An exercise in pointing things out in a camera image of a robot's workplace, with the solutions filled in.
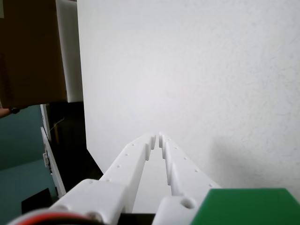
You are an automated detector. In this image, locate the brown cardboard box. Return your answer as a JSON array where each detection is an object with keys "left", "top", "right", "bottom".
[{"left": 0, "top": 0, "right": 68, "bottom": 109}]

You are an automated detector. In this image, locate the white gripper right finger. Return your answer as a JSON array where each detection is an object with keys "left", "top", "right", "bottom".
[{"left": 152, "top": 132, "right": 221, "bottom": 225}]

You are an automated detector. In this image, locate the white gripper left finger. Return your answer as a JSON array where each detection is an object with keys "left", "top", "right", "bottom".
[{"left": 7, "top": 132, "right": 157, "bottom": 225}]

